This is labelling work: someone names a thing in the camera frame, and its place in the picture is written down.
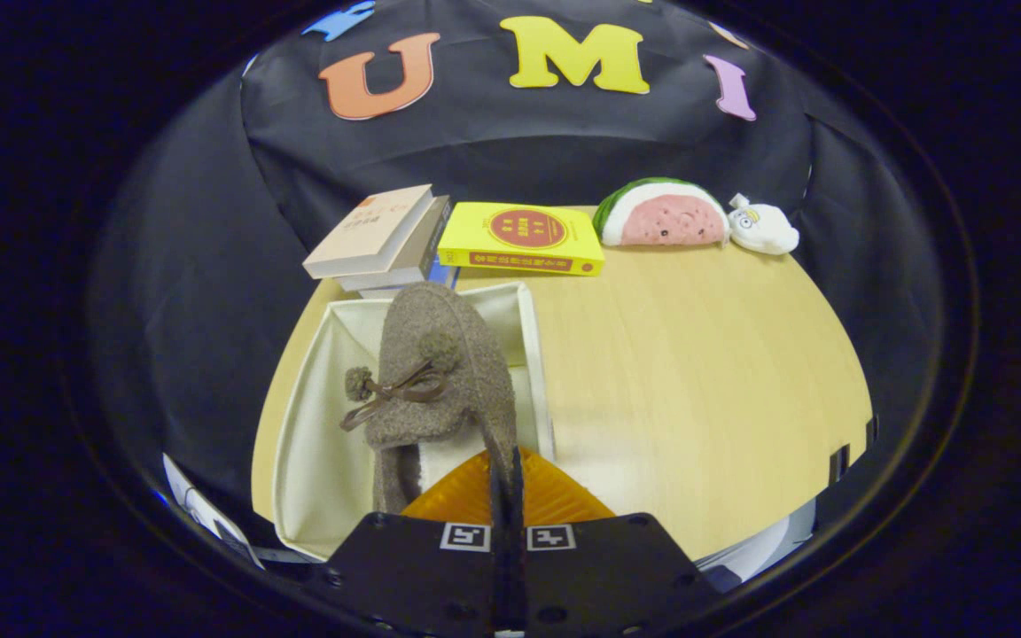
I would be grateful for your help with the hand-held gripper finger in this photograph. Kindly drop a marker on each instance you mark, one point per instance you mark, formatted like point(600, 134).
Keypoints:
point(518, 505)
point(499, 505)

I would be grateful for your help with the brown fuzzy shoe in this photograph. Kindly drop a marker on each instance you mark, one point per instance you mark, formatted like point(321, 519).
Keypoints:
point(466, 399)

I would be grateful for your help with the beige fabric storage box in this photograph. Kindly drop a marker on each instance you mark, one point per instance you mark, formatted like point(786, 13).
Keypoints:
point(315, 461)

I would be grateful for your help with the blue book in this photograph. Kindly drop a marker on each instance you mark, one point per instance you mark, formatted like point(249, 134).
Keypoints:
point(446, 270)

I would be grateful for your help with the grey book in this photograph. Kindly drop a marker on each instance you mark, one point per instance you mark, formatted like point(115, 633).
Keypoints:
point(426, 244)

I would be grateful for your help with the yellow book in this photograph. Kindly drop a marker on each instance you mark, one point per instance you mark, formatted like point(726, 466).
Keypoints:
point(475, 235)

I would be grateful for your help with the beige book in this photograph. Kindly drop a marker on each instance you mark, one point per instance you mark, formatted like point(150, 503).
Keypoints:
point(369, 235)

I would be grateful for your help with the watermelon slice plush toy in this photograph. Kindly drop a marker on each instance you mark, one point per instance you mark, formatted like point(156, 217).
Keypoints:
point(666, 221)

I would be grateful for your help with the white plush toy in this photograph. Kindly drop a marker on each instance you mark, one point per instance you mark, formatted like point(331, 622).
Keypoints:
point(767, 232)

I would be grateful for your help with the black backdrop cloth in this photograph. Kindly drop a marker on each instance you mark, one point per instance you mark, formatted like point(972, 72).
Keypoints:
point(191, 292)

